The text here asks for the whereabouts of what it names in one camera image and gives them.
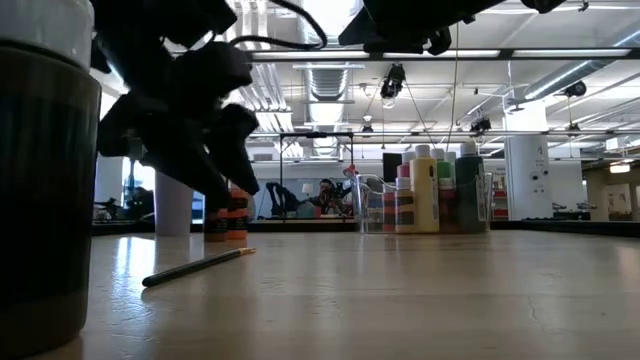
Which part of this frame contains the small ochre paint bottle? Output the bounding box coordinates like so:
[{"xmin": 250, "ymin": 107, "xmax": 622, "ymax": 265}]
[{"xmin": 394, "ymin": 176, "xmax": 417, "ymax": 235}]

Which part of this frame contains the black ceiling spotlight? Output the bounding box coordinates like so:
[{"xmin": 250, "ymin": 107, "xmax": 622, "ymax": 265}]
[
  {"xmin": 563, "ymin": 79, "xmax": 589, "ymax": 99},
  {"xmin": 468, "ymin": 115, "xmax": 494, "ymax": 134},
  {"xmin": 379, "ymin": 63, "xmax": 407, "ymax": 100}
]

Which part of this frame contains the lavender plastic cup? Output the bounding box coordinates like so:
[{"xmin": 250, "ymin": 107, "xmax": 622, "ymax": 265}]
[{"xmin": 153, "ymin": 169, "xmax": 195, "ymax": 237}]

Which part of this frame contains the small brown paint bottle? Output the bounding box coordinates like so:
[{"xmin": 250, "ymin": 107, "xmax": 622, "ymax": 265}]
[{"xmin": 204, "ymin": 206, "xmax": 229, "ymax": 243}]

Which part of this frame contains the small red paint bottle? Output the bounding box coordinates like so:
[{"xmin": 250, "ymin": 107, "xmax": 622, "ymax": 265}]
[
  {"xmin": 383, "ymin": 189, "xmax": 397, "ymax": 233},
  {"xmin": 227, "ymin": 187, "xmax": 250, "ymax": 242}
]

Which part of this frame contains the large yellow paint bottle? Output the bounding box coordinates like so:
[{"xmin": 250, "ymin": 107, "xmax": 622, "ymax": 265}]
[{"xmin": 409, "ymin": 143, "xmax": 442, "ymax": 235}]

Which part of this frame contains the magenta paint bottle black label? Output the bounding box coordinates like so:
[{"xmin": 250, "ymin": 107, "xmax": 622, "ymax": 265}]
[{"xmin": 438, "ymin": 178, "xmax": 458, "ymax": 235}]

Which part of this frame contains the black background screen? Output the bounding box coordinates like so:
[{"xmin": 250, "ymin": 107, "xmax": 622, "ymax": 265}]
[{"xmin": 382, "ymin": 152, "xmax": 404, "ymax": 184}]

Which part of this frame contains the black overhead light bar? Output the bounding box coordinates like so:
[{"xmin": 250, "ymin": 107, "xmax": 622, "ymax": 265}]
[{"xmin": 249, "ymin": 47, "xmax": 640, "ymax": 62}]

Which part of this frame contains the long black ceiling rail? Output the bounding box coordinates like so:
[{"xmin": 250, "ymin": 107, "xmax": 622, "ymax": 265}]
[{"xmin": 248, "ymin": 129, "xmax": 640, "ymax": 139}]

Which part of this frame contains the clear plastic bin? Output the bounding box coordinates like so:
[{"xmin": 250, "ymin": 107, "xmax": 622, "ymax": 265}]
[{"xmin": 351, "ymin": 172, "xmax": 495, "ymax": 236}]

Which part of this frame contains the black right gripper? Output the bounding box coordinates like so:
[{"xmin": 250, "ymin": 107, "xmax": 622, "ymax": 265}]
[{"xmin": 338, "ymin": 0, "xmax": 507, "ymax": 56}]

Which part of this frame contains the person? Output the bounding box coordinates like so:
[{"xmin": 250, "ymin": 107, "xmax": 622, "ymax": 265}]
[{"xmin": 318, "ymin": 178, "xmax": 342, "ymax": 217}]

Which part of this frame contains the thin black paintbrush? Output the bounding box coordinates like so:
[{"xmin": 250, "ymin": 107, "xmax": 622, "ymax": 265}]
[{"xmin": 141, "ymin": 246, "xmax": 258, "ymax": 289}]

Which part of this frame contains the silver ventilation duct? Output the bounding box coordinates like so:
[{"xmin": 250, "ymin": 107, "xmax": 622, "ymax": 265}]
[{"xmin": 299, "ymin": 0, "xmax": 366, "ymax": 102}]

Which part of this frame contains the background black rig frame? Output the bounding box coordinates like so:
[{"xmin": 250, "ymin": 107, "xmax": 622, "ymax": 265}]
[{"xmin": 277, "ymin": 130, "xmax": 356, "ymax": 221}]

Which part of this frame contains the large teal paint bottle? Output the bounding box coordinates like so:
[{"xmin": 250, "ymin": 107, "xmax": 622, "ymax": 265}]
[{"xmin": 454, "ymin": 141, "xmax": 485, "ymax": 235}]

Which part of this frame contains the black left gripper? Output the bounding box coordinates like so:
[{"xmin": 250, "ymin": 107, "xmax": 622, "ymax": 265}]
[{"xmin": 96, "ymin": 41, "xmax": 262, "ymax": 212}]

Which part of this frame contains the white round pillar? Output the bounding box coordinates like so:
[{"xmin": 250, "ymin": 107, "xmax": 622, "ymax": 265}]
[{"xmin": 503, "ymin": 134, "xmax": 550, "ymax": 222}]

